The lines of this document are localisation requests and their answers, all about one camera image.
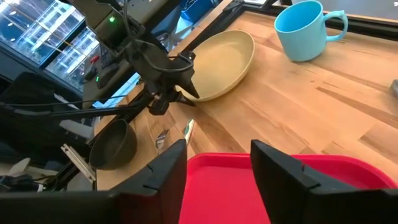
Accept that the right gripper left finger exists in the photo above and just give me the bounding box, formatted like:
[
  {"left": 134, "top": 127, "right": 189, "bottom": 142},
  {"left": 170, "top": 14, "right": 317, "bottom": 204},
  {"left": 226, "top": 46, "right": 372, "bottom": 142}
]
[{"left": 109, "top": 139, "right": 188, "bottom": 224}]

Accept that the knife with teal handle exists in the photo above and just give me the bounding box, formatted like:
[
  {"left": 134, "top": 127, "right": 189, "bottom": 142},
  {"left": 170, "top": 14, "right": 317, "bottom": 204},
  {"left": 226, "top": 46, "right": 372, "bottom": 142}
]
[{"left": 183, "top": 118, "right": 196, "bottom": 146}]

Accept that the silver frame bracket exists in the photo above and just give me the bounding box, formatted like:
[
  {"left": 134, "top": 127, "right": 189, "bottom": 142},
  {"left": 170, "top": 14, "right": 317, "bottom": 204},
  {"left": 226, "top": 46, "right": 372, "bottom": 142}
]
[{"left": 60, "top": 143, "right": 97, "bottom": 184}]

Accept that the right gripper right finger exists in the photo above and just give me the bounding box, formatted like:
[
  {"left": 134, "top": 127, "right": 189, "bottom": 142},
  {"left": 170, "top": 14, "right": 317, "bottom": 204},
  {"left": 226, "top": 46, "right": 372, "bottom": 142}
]
[{"left": 250, "top": 139, "right": 358, "bottom": 224}]

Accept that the black computer mouse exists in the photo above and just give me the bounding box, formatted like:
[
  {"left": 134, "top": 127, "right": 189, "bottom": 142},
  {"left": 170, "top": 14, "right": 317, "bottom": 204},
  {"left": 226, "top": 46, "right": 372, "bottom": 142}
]
[{"left": 95, "top": 63, "right": 121, "bottom": 90}]

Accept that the red plastic tray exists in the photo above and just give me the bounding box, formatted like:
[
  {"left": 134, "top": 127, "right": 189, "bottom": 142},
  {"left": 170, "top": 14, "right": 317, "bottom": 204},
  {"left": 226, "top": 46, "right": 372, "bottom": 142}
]
[{"left": 178, "top": 152, "right": 398, "bottom": 224}]

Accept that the blue storage bin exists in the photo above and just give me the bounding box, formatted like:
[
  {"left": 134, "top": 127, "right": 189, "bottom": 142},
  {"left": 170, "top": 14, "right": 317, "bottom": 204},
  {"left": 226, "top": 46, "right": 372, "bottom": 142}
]
[{"left": 179, "top": 0, "right": 220, "bottom": 23}]

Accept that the beige round plate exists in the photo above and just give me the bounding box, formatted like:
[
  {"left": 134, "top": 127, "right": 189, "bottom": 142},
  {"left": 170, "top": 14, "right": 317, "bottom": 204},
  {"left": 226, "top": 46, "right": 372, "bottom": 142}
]
[{"left": 175, "top": 29, "right": 256, "bottom": 103}]

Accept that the light blue mug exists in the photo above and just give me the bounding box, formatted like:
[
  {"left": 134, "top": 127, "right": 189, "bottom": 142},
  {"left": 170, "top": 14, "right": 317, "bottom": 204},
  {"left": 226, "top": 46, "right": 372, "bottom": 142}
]
[{"left": 274, "top": 0, "right": 349, "bottom": 62}]

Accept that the grey desk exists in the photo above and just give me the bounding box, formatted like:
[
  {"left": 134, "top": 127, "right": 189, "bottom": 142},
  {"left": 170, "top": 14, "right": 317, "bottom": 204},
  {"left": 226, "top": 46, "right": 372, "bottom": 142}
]
[{"left": 82, "top": 58, "right": 141, "bottom": 110}]

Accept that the dark grey bowl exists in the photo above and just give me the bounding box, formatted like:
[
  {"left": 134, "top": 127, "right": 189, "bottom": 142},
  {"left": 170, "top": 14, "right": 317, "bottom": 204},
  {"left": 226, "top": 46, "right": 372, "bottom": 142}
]
[{"left": 89, "top": 118, "right": 138, "bottom": 171}]

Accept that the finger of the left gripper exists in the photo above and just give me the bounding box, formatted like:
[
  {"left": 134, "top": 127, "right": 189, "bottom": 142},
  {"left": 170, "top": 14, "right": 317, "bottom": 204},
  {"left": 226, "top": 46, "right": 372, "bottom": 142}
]
[
  {"left": 172, "top": 92, "right": 197, "bottom": 107},
  {"left": 177, "top": 70, "right": 200, "bottom": 100}
]

